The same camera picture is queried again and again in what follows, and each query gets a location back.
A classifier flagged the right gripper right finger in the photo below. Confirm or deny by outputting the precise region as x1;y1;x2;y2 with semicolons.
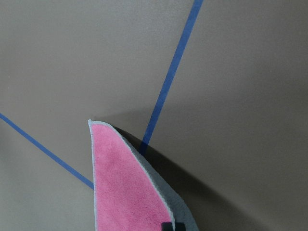
175;222;186;231

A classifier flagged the pink towel with grey back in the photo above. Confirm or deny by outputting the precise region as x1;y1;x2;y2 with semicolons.
88;120;198;231

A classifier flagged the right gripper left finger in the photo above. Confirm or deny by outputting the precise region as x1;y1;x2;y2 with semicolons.
161;222;173;231

